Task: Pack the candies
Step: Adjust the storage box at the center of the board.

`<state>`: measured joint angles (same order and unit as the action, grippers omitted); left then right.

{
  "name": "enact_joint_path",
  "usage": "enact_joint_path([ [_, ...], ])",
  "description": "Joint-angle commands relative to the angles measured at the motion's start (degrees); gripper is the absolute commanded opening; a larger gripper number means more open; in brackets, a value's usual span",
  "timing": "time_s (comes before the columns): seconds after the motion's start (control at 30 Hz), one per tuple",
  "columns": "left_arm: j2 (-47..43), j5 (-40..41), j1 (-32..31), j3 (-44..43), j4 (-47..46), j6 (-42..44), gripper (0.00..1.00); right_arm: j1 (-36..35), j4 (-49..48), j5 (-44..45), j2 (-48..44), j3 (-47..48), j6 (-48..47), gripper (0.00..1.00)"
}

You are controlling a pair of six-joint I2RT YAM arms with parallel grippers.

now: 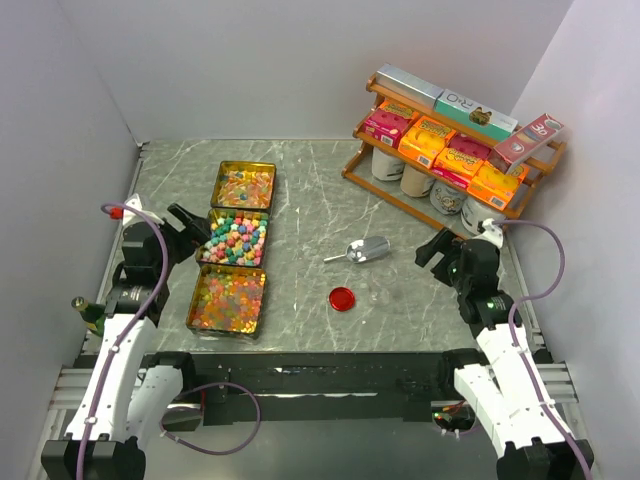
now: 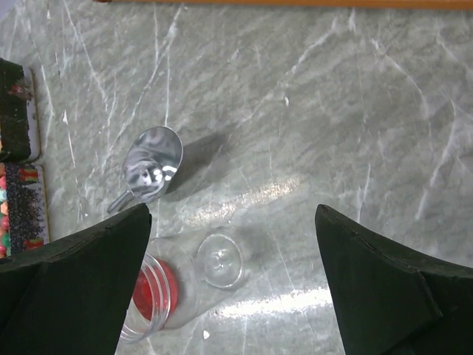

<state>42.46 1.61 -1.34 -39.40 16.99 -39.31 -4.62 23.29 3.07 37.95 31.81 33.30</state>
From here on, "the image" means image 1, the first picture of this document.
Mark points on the green champagne bottle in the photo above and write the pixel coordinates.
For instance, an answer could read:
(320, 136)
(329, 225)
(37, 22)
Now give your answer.
(93, 314)

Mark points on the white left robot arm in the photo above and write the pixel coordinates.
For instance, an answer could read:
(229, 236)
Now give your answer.
(119, 412)

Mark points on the orange yellow sponge box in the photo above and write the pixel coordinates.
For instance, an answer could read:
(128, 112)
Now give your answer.
(495, 188)

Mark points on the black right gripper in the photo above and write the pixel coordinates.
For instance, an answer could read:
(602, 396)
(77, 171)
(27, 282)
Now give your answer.
(443, 240)

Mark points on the silver metal scoop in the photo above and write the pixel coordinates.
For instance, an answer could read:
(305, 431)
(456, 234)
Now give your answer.
(363, 250)

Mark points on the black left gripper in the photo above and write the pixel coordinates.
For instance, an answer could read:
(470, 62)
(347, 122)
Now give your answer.
(196, 231)

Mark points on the gold tin of star candies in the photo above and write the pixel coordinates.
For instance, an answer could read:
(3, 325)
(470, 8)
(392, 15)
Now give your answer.
(237, 238)

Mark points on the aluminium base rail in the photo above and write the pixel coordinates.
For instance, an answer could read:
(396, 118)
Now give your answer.
(70, 388)

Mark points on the gold tin of gummy candies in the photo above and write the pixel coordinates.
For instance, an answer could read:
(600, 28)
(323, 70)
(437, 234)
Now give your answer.
(227, 301)

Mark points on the red jar lid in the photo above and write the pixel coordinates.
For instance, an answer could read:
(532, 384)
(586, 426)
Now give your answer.
(341, 299)

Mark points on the clear glass jar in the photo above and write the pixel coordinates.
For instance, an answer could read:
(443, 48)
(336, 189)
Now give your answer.
(383, 285)

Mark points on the gold tin of stick candies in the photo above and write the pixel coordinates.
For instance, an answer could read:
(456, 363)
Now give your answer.
(245, 185)

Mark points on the monkey print cup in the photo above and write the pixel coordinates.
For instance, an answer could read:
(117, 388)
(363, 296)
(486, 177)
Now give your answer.
(446, 199)

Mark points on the white printed cup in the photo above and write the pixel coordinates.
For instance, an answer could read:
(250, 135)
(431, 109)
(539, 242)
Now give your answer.
(474, 212)

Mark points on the pink orange sponge box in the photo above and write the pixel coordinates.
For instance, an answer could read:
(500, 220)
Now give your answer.
(460, 160)

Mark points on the teal cat box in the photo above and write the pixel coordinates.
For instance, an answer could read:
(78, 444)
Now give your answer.
(476, 116)

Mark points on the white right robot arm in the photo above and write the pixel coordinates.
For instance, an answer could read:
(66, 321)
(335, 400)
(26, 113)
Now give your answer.
(499, 379)

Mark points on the beige cup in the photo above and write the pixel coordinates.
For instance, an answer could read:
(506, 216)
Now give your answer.
(416, 184)

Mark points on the silver long box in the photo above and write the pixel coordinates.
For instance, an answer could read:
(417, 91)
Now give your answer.
(408, 85)

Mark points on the wooden two-tier shelf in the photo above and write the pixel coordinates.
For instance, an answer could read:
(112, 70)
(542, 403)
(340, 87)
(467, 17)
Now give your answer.
(541, 164)

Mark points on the red long box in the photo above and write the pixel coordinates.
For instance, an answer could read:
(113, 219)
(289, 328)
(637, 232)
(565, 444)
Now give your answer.
(507, 155)

